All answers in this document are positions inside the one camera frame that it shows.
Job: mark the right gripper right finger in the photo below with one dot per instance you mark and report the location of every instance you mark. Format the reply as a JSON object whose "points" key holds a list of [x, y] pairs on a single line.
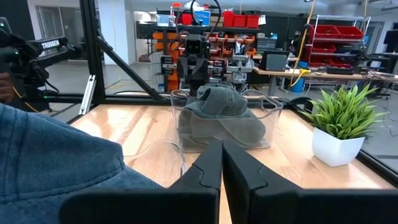
{"points": [[295, 208]]}

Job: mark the blue bin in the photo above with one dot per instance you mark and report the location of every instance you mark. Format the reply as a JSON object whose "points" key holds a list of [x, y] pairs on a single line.
{"points": [[298, 85]]}

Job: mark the grey box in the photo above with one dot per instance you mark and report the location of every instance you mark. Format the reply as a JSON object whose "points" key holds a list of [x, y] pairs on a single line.
{"points": [[275, 62]]}

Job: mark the clear plastic bin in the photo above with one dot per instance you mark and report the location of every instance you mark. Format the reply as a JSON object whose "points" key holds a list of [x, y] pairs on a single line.
{"points": [[273, 124], [182, 158]]}

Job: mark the red storage bin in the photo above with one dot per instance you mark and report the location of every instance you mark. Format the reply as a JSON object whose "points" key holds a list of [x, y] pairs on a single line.
{"points": [[228, 19], [240, 21], [252, 21]]}

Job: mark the blue and white box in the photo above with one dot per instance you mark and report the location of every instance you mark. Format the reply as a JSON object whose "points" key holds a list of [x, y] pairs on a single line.
{"points": [[202, 18]]}

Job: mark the silver aluminium bracket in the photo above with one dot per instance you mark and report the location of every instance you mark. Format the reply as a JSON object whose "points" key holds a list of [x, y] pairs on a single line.
{"points": [[87, 93]]}

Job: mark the wooden workbench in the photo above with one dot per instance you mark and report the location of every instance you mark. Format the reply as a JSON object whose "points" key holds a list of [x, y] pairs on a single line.
{"points": [[326, 74]]}

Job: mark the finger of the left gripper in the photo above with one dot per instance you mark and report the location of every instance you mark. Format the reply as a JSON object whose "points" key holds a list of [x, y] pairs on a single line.
{"points": [[192, 88], [197, 88]]}

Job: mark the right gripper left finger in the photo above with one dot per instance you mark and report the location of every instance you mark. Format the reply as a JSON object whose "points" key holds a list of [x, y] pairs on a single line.
{"points": [[155, 208]]}

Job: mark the orange drawer cabinet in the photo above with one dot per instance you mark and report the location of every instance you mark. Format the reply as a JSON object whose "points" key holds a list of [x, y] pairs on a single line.
{"points": [[171, 82]]}

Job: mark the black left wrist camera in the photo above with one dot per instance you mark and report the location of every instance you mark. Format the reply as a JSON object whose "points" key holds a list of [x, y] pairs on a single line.
{"points": [[195, 45]]}

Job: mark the person's hand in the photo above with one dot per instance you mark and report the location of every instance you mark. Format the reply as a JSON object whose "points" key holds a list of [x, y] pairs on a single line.
{"points": [[6, 88]]}

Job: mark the black aluminium table frame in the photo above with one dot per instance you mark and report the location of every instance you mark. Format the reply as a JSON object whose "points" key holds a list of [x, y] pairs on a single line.
{"points": [[91, 46]]}

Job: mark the green plant in white pot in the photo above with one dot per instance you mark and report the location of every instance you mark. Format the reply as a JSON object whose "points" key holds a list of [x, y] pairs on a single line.
{"points": [[339, 146]]}

